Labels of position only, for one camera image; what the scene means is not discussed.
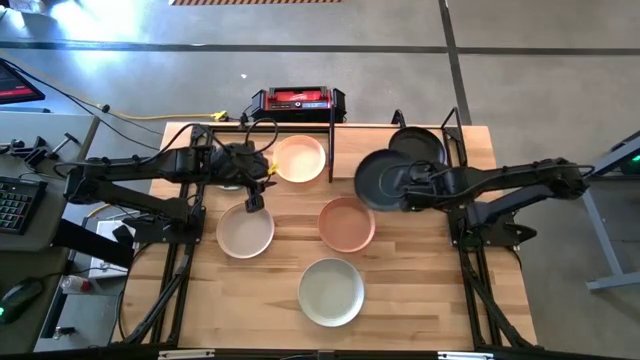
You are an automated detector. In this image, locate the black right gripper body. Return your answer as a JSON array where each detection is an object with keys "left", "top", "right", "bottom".
[{"left": 399, "top": 167, "right": 454, "bottom": 211}]

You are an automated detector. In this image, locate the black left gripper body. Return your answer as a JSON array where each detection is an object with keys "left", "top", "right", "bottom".
[{"left": 212, "top": 142, "right": 271, "bottom": 185}]

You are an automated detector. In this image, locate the dark navy plate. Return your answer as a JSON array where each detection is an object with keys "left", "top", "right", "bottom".
[{"left": 353, "top": 148, "right": 419, "bottom": 213}]

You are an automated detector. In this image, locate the beige plate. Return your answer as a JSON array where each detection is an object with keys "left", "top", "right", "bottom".
[{"left": 215, "top": 202, "right": 276, "bottom": 260}]

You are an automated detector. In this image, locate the peach plate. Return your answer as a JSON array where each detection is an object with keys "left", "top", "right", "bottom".
[{"left": 272, "top": 134, "right": 327, "bottom": 184}]

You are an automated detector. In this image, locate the terracotta plate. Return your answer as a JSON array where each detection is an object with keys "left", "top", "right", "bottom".
[{"left": 317, "top": 196, "right": 377, "bottom": 254}]

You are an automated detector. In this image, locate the pale grey-green plate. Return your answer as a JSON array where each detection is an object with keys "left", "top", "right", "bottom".
[{"left": 297, "top": 257, "right": 366, "bottom": 329}]

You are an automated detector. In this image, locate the black dish rack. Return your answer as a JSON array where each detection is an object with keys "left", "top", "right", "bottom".
[{"left": 327, "top": 87, "right": 471, "bottom": 184}]

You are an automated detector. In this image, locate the red black jobsite radio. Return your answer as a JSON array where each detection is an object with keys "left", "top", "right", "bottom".
[{"left": 249, "top": 85, "right": 348, "bottom": 124}]

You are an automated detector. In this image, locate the white box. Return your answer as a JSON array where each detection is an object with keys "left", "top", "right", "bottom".
[{"left": 88, "top": 218, "right": 137, "bottom": 294}]

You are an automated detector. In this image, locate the black flat panel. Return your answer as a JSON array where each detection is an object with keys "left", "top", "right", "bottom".
[{"left": 51, "top": 217, "right": 136, "bottom": 270}]

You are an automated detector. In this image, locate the grey metal stand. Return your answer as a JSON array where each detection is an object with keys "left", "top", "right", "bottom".
[{"left": 582, "top": 130, "right": 640, "bottom": 292}]

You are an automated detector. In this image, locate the clear bottle red cap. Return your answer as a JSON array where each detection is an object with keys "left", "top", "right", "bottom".
[{"left": 58, "top": 273, "right": 95, "bottom": 296}]

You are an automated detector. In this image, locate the grey desk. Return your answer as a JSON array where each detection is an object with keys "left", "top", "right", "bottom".
[{"left": 0, "top": 110, "right": 101, "bottom": 360}]

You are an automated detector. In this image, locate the black desk clamp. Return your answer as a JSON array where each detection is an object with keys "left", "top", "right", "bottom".
[{"left": 0, "top": 131, "right": 81, "bottom": 169}]

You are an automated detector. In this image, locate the black keyboard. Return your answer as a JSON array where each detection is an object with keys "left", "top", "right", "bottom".
[{"left": 0, "top": 175, "right": 49, "bottom": 236}]

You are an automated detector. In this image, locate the dark computer monitor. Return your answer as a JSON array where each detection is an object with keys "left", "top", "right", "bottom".
[{"left": 0, "top": 59, "right": 46, "bottom": 106}]

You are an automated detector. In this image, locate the black computer mouse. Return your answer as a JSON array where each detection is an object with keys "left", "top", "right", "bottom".
[{"left": 0, "top": 278, "right": 45, "bottom": 325}]

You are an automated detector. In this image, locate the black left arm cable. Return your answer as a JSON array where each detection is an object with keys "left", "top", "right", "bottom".
[{"left": 243, "top": 117, "right": 280, "bottom": 157}]

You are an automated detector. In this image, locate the yellow power cable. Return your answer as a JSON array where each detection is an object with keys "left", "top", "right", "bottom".
[{"left": 117, "top": 110, "right": 230, "bottom": 123}]

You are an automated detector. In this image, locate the black aluminium rig frame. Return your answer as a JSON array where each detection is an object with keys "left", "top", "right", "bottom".
[{"left": 110, "top": 122, "right": 541, "bottom": 360}]

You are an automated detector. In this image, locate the black floor cable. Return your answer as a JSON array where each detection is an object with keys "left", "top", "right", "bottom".
[{"left": 0, "top": 58, "right": 164, "bottom": 151}]

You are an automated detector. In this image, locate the silver bracket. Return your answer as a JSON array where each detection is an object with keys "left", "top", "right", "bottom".
[
  {"left": 157, "top": 348, "right": 216, "bottom": 360},
  {"left": 437, "top": 350, "right": 495, "bottom": 360}
]

